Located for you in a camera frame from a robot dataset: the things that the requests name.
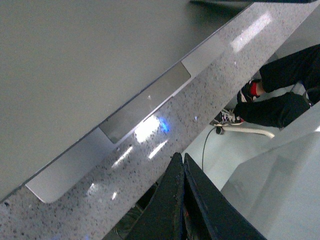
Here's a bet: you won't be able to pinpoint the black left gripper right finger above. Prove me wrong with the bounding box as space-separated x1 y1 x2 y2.
183 153 265 240

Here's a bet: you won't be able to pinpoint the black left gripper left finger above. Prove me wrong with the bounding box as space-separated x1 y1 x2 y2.
126 152 186 240

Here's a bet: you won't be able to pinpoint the black cable on floor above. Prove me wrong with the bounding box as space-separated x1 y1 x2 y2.
201 126 221 169

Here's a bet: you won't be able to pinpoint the black sneaker white laces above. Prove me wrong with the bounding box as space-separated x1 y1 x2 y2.
209 108 244 127

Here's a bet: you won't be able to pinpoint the silver laptop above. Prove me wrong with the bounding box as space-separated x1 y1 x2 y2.
0 0 247 201

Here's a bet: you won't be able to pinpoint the black red sneaker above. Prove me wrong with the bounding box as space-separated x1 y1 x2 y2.
237 79 261 103

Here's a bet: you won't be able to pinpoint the person's black trouser legs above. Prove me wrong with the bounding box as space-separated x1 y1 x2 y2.
233 43 320 129

